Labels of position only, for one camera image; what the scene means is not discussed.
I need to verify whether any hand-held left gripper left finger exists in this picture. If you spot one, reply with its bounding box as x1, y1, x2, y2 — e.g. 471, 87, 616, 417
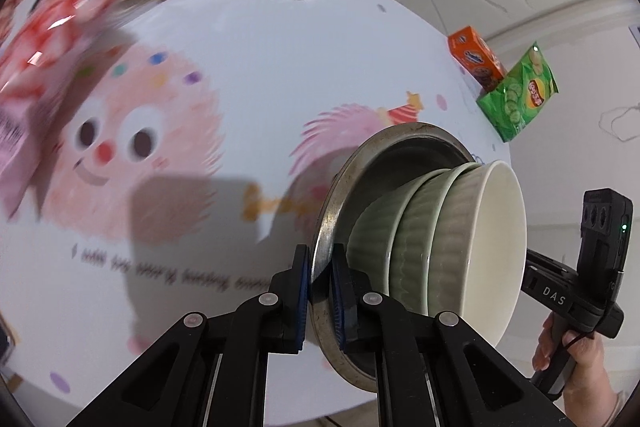
65, 244, 312, 427

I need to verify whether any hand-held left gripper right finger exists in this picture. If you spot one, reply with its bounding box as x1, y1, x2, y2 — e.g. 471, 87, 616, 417
330, 244, 566, 427

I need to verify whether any smooth green ceramic bowl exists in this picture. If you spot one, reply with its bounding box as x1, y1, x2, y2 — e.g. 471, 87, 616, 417
347, 166, 454, 308

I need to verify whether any large stainless steel bowl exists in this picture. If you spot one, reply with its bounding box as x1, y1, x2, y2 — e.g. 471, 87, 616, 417
310, 122, 489, 393

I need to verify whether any ribbed green ceramic bowl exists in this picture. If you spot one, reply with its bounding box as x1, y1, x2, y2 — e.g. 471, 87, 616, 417
389, 164, 484, 316

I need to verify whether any cream ribbed ceramic bowl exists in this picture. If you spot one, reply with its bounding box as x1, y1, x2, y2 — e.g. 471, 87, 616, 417
427, 159, 529, 348

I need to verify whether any person's right forearm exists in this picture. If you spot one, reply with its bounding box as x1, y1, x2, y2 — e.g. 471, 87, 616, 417
560, 373, 627, 427

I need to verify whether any person's right hand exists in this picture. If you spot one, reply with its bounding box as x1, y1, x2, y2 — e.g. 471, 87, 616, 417
531, 312, 609, 397

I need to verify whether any green chip bag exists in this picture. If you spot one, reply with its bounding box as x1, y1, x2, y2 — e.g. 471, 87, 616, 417
475, 40, 559, 144

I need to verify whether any orange biscuit box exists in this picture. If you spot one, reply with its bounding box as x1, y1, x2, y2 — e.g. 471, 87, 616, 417
447, 25, 509, 88

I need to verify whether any white wall charger cable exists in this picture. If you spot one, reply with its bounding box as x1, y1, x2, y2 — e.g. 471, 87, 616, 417
596, 103, 640, 142

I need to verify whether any pink ring snack bag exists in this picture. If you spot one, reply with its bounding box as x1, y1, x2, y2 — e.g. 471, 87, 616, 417
0, 0, 129, 221

